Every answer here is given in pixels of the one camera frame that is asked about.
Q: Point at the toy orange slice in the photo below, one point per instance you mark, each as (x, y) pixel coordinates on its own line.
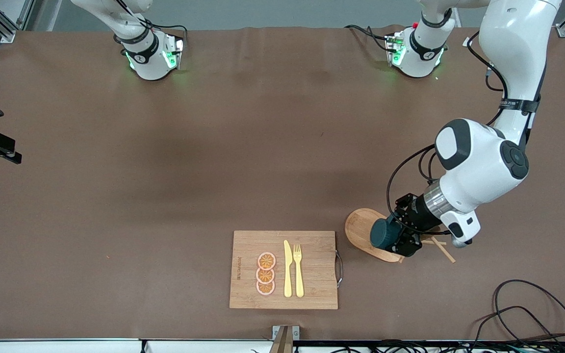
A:
(265, 288)
(265, 276)
(267, 261)

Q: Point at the table cover sheet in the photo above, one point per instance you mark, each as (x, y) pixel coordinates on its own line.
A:
(165, 196)

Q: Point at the yellow plastic knife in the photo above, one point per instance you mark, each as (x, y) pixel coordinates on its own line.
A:
(288, 274)

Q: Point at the metal mount bracket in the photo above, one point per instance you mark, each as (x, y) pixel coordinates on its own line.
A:
(285, 338)

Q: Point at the yellow plastic fork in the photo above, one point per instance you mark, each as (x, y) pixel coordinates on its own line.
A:
(298, 277)

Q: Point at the teal cup with yellow inside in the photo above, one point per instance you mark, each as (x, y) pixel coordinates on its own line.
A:
(380, 234)

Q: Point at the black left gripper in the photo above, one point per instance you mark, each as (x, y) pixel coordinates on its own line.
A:
(416, 212)

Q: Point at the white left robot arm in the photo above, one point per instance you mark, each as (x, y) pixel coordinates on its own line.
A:
(478, 166)

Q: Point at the bamboo cutting board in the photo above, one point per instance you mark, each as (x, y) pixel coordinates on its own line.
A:
(312, 274)

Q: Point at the small white paper tag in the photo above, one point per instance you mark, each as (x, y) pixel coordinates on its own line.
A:
(466, 42)

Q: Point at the wooden mug tree stand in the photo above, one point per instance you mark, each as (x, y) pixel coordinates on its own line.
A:
(361, 230)

